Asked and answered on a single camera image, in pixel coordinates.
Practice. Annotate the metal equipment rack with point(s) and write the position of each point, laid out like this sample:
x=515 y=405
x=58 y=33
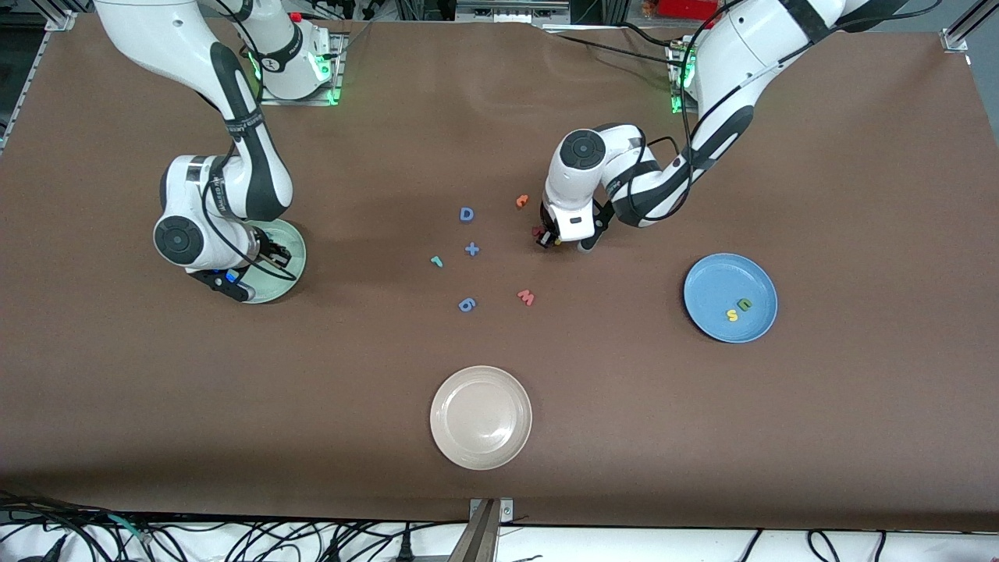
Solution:
x=511 y=9

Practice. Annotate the blue foam letter D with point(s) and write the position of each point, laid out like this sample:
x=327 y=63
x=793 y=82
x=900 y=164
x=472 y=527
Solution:
x=462 y=215

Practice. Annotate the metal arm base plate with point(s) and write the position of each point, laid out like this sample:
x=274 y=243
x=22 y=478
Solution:
x=337 y=86
x=676 y=101

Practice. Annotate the beige plate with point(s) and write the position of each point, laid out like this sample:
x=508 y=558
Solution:
x=481 y=417

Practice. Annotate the light green plate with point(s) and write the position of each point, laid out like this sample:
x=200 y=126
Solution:
x=295 y=250

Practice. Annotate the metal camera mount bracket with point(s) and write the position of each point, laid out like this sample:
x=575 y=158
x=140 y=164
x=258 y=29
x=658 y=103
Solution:
x=485 y=535

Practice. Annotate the blue plate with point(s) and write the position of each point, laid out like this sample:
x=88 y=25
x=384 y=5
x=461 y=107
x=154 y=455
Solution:
x=718 y=285

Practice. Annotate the brown table cover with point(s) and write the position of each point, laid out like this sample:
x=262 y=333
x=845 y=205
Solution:
x=499 y=117

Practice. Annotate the red box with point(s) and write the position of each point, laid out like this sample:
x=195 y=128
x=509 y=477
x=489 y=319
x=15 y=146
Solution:
x=687 y=8

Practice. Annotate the pink foam letter w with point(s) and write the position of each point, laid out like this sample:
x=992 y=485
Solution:
x=526 y=297

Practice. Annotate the aluminium frame bracket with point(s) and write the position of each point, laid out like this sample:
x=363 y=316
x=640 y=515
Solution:
x=956 y=39
x=61 y=20

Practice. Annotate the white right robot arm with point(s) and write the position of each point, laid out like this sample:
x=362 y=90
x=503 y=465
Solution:
x=156 y=31

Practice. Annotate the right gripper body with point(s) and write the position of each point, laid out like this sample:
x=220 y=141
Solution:
x=268 y=249

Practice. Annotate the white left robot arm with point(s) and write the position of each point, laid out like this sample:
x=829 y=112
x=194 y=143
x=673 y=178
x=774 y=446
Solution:
x=734 y=55

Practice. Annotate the blue foam number six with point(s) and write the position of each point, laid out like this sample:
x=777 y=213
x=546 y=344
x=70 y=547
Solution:
x=463 y=303

